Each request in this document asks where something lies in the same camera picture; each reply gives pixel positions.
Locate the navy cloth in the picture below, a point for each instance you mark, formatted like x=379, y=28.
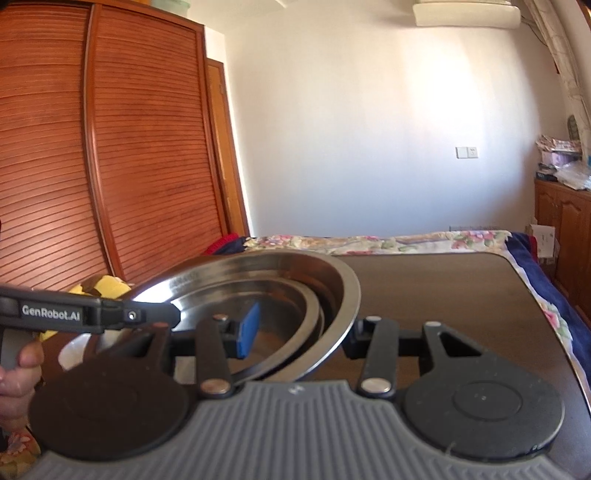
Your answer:
x=240, y=247

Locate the dark hand fan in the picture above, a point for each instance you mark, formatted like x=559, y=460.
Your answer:
x=572, y=127

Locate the red cloth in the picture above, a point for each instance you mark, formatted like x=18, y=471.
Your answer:
x=221, y=244

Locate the floral bed blanket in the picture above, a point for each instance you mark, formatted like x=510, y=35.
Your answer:
x=415, y=242

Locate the wooden cabinet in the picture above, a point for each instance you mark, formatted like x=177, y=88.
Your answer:
x=568, y=230

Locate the large steel bowl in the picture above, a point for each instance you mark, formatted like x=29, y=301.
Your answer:
x=207, y=281

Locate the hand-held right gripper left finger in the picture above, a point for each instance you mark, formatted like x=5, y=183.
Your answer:
x=249, y=330

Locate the pile of papers and boxes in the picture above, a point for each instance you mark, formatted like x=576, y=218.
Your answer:
x=556, y=152

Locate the patterned white curtain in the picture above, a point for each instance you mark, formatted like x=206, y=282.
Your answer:
x=563, y=55

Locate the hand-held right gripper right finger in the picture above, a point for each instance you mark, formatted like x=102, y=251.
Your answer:
x=378, y=350

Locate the wooden louvered wardrobe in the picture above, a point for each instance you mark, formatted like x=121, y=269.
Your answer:
x=138, y=138

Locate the clear plastic bag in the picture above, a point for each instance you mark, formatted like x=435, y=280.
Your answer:
x=577, y=175

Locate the person's left hand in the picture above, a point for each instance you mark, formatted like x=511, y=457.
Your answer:
x=18, y=392

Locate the white paper box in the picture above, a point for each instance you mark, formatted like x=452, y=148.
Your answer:
x=544, y=242

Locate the white floral square plate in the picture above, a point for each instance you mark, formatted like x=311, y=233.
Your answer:
x=78, y=353

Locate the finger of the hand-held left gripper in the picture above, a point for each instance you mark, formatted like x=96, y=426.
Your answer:
x=147, y=314

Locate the white air conditioner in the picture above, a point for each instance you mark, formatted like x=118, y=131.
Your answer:
x=466, y=14

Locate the medium steel bowl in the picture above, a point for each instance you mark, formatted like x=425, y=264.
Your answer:
x=277, y=300

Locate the yellow plush toy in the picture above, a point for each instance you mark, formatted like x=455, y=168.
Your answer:
x=108, y=286

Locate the white wall socket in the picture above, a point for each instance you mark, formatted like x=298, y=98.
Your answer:
x=467, y=152

